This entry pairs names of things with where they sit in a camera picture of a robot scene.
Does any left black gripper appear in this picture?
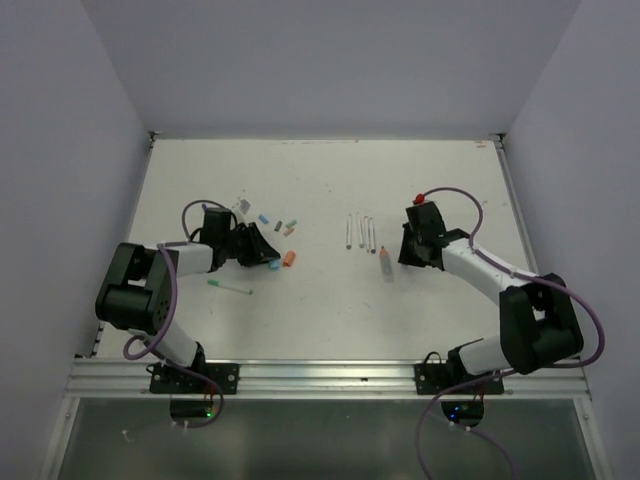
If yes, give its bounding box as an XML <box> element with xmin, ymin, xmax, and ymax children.
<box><xmin>221</xmin><ymin>221</ymin><xmax>279</xmax><ymax>267</ymax></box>

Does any orange highlighter cap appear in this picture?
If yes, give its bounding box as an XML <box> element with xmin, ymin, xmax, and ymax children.
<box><xmin>282</xmin><ymin>250</ymin><xmax>296</xmax><ymax>267</ymax></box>

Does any orange highlighter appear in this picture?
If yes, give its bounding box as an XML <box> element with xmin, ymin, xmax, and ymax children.
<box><xmin>379</xmin><ymin>246</ymin><xmax>394</xmax><ymax>283</ymax></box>

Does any blue pen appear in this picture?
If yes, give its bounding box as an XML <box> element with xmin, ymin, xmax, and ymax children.
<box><xmin>368</xmin><ymin>217</ymin><xmax>377</xmax><ymax>254</ymax></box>

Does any teal pen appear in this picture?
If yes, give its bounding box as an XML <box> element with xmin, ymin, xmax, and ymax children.
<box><xmin>207</xmin><ymin>279</ymin><xmax>254</xmax><ymax>295</ymax></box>

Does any green capped pen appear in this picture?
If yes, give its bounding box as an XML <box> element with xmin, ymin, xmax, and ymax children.
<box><xmin>356</xmin><ymin>212</ymin><xmax>366</xmax><ymax>249</ymax></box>

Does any grey capped pen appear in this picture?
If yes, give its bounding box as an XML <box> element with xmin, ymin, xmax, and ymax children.
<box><xmin>345</xmin><ymin>213</ymin><xmax>353</xmax><ymax>250</ymax></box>

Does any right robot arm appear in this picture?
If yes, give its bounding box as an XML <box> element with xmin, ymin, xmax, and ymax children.
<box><xmin>398</xmin><ymin>201</ymin><xmax>584</xmax><ymax>393</ymax></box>

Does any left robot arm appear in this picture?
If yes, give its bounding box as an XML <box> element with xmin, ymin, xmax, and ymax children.
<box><xmin>95</xmin><ymin>203</ymin><xmax>281</xmax><ymax>393</ymax></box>

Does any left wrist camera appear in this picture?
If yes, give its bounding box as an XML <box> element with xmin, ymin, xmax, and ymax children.
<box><xmin>232</xmin><ymin>198</ymin><xmax>251</xmax><ymax>223</ymax></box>

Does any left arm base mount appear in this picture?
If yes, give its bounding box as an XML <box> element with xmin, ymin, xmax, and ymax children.
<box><xmin>146</xmin><ymin>362</ymin><xmax>240</xmax><ymax>429</ymax></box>

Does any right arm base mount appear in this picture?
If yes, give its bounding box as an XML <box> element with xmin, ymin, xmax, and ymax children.
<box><xmin>413</xmin><ymin>351</ymin><xmax>505</xmax><ymax>428</ymax></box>

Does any aluminium rail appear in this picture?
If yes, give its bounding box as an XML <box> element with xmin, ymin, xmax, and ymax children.
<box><xmin>64</xmin><ymin>358</ymin><xmax>590</xmax><ymax>400</ymax></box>

